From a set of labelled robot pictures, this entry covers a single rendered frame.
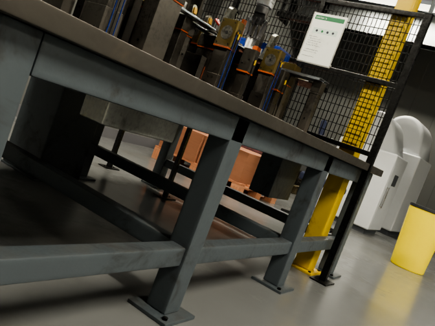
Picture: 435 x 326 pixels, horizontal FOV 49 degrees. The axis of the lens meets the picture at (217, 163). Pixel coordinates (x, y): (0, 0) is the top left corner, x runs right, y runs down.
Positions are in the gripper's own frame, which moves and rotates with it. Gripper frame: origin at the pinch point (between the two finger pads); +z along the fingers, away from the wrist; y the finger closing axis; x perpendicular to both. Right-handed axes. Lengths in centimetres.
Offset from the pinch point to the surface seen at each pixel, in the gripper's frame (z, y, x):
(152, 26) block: 20, 21, -87
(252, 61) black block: 11.4, 20.3, -21.7
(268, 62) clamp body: 7.3, 20.7, -8.8
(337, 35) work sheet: -29, 18, 54
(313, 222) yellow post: 77, 47, 58
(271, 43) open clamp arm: -1.8, 17.4, -7.6
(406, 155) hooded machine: -5, -21, 466
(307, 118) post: 25.0, 40.1, 13.0
